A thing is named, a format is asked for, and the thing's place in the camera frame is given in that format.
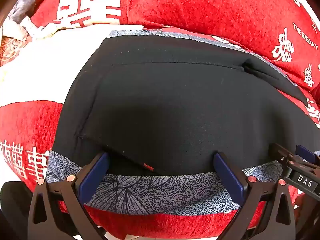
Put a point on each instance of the red white wedding blanket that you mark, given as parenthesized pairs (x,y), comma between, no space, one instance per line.
(32,97)

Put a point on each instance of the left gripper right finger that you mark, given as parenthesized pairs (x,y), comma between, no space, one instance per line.
(266,210)

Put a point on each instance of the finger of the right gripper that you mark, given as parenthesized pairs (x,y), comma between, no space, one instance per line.
(280,154)
(307,155)

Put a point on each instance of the black pants with patterned waistband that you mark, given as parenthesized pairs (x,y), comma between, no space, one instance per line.
(160,106)

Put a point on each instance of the red folded wedding quilt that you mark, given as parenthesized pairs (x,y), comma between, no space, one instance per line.
(282,31)

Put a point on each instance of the crumpled grey white clothes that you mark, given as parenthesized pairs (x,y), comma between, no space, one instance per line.
(19,26)

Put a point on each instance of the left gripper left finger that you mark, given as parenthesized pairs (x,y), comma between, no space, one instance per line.
(57,209)

